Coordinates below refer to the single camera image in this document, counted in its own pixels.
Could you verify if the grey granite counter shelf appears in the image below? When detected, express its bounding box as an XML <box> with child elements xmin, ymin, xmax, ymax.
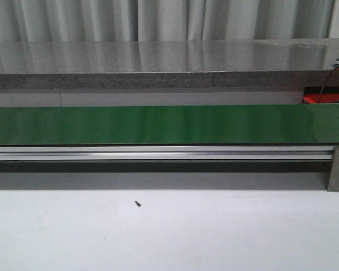
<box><xmin>0</xmin><ymin>38</ymin><xmax>339</xmax><ymax>89</ymax></box>

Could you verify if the green conveyor belt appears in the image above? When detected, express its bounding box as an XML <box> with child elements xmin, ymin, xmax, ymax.
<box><xmin>0</xmin><ymin>104</ymin><xmax>339</xmax><ymax>145</ymax></box>

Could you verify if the red plastic tray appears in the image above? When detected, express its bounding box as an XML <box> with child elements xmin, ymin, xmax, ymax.
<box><xmin>303</xmin><ymin>86</ymin><xmax>339</xmax><ymax>104</ymax></box>

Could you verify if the grey pleated curtain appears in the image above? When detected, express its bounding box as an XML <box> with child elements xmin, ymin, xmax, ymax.
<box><xmin>0</xmin><ymin>1</ymin><xmax>334</xmax><ymax>42</ymax></box>

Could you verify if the aluminium conveyor side rail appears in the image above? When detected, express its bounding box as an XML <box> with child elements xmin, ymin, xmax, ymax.
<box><xmin>0</xmin><ymin>145</ymin><xmax>334</xmax><ymax>161</ymax></box>

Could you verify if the red and black wire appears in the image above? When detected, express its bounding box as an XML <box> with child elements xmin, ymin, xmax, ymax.
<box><xmin>318</xmin><ymin>53</ymin><xmax>339</xmax><ymax>104</ymax></box>

